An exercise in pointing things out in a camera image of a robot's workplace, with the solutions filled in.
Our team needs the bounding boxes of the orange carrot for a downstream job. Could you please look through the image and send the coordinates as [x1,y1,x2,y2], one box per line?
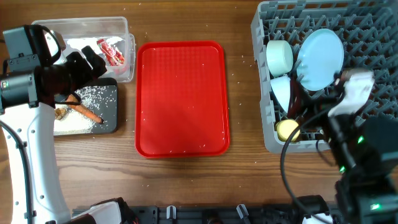
[66,94,103,124]

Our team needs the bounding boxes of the yellow plastic cup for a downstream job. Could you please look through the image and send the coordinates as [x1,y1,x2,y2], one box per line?
[275,119,299,142]

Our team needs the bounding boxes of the brown food scrap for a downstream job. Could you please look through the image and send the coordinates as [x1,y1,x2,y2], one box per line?
[54,108,68,120]

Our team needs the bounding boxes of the white napkin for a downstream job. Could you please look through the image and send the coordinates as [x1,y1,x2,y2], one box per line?
[67,37,123,54]

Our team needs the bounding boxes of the light blue bowl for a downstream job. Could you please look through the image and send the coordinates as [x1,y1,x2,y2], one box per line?
[271,76,290,113]

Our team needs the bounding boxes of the white rice pile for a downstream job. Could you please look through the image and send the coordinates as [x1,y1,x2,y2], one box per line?
[53,86,104,136]

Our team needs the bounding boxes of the light blue plate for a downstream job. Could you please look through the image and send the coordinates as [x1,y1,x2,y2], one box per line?
[296,29,345,91]

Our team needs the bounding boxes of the red foil wrapper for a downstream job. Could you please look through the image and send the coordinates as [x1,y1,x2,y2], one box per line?
[96,39,125,66]

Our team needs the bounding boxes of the mint green bowl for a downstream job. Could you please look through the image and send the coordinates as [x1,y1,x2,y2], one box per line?
[266,40,294,77]

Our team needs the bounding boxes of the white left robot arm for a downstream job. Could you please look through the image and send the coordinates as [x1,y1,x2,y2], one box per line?
[1,25,139,223]

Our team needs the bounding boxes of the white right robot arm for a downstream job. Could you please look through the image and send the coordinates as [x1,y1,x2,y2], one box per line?
[289,91,397,223]

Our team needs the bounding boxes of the grey dishwasher rack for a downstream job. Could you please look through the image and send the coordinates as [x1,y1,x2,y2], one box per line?
[251,1,397,154]

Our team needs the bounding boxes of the black tray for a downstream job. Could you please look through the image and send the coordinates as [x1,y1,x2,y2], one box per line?
[78,78,118,134]

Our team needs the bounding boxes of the clear plastic bin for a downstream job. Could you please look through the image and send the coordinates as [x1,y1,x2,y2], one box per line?
[33,16,136,83]

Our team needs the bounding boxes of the red serving tray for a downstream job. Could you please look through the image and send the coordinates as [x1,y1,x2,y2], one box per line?
[135,40,230,159]

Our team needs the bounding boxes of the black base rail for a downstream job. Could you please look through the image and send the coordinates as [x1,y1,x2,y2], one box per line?
[71,195,343,224]

